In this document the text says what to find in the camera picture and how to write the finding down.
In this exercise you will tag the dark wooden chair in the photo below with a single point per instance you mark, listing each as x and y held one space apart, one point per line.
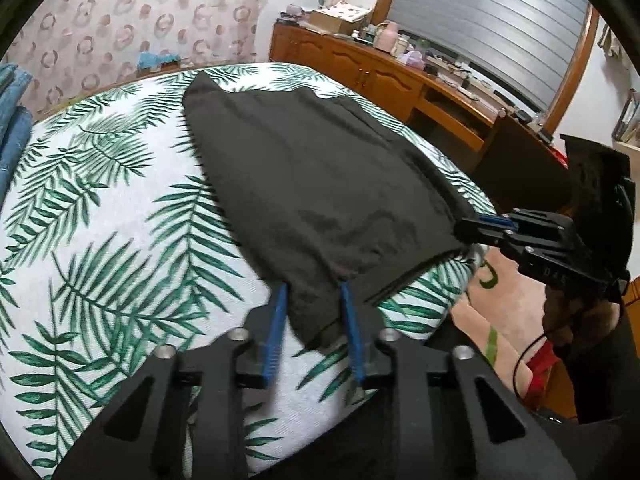
520 160

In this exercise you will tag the lilac jar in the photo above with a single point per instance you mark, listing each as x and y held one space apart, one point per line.
295 10

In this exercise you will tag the floral blanket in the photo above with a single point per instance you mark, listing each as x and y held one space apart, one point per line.
495 300

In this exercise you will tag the row of books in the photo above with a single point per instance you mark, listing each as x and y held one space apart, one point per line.
627 120

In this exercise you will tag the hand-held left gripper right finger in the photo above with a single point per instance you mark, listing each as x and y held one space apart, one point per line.
352 335

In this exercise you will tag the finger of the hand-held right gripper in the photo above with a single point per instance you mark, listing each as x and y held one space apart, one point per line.
475 234
495 220

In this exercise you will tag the person's right forearm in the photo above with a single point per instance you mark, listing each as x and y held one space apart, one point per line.
605 375

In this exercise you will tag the blue cloth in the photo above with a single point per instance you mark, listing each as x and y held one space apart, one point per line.
152 59

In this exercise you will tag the green leaf print blanket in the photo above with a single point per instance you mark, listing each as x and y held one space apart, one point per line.
125 210

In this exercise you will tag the small cardboard box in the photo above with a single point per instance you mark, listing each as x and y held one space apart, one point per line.
171 64

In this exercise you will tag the grey window blind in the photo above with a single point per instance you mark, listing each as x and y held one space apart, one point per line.
490 25

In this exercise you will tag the white bottle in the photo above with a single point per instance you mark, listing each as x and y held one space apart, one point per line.
400 47

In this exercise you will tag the pink tissue pack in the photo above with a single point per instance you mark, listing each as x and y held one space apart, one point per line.
414 59

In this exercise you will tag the long wooden cabinet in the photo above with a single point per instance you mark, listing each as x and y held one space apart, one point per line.
350 60

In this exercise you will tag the black pants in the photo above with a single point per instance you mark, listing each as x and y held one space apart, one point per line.
310 185

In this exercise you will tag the pink thermos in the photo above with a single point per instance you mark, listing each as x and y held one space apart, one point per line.
387 37

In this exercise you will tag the person's right hand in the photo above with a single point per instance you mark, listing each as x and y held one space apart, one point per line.
570 317

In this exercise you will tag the light blue folded jeans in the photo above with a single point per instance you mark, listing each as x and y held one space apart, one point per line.
10 82

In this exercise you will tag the open cardboard box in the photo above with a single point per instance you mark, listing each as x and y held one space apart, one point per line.
335 17

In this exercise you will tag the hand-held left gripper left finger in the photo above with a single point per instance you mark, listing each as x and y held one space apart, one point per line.
274 335

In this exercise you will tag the red cloth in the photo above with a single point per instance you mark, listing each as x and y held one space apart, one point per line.
542 370

